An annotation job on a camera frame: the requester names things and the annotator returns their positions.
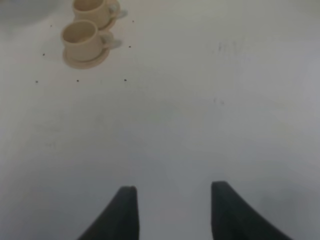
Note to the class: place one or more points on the near beige teacup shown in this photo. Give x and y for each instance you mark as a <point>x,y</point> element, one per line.
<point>83,42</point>

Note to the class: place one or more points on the beige teacup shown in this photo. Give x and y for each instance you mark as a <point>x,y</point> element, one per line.
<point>83,42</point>
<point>86,9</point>

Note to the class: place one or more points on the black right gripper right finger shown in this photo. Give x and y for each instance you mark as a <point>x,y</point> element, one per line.
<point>232,218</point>

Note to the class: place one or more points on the beige cup saucer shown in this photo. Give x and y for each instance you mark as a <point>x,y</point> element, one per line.
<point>82,65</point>
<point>107,14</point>

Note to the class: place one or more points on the near beige cup saucer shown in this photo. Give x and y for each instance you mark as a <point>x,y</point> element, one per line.
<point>82,65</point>

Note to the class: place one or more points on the far beige teacup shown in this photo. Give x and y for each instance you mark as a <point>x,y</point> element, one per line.
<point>86,9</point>

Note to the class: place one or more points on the far beige cup saucer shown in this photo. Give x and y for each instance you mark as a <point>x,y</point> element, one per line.
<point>107,14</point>

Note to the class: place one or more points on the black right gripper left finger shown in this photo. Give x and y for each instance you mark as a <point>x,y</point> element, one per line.
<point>119,220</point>

